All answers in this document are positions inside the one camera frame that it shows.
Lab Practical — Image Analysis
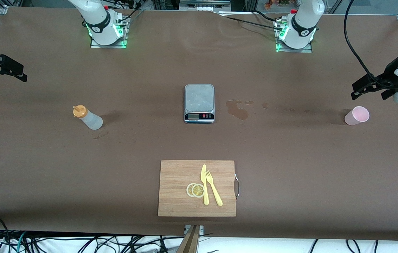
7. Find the pink plastic cup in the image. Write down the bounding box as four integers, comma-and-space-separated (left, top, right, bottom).
344, 106, 370, 126

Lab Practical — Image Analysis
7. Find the clear sauce bottle orange cap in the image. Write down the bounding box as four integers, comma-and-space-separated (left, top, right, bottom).
73, 105, 103, 130

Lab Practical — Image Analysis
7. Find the brown sauce spill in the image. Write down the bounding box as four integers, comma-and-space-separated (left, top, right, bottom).
226, 100, 250, 121

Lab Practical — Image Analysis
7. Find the silver digital kitchen scale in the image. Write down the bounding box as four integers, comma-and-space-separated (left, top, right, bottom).
184, 84, 216, 124

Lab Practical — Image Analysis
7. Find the grey power strip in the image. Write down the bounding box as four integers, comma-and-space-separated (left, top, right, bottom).
179, 0, 232, 12

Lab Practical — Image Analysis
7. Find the yellow plastic fork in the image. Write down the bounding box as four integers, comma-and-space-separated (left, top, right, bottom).
206, 170, 223, 207

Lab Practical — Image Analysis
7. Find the yellow plastic knife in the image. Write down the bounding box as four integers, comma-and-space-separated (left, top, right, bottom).
201, 164, 209, 206

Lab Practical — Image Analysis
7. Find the wooden cutting board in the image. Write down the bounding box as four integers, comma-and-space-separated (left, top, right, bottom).
158, 160, 240, 217

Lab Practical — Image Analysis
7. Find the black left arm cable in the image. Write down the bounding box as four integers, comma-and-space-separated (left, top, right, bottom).
344, 0, 391, 88

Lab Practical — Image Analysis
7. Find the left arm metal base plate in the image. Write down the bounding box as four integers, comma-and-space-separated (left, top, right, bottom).
276, 18, 313, 53

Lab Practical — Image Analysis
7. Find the short black tabletop cable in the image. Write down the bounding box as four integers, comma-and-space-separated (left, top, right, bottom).
253, 10, 280, 22

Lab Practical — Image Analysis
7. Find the long black tabletop cable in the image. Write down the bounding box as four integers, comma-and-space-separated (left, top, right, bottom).
219, 14, 282, 31

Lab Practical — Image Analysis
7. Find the teal cable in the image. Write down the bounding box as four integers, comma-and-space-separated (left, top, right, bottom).
15, 231, 27, 253

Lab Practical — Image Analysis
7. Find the small metal table bracket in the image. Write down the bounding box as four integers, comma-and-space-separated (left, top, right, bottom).
184, 225, 205, 235

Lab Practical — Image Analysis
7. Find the wooden post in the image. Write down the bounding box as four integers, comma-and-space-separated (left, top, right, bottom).
176, 225, 200, 253

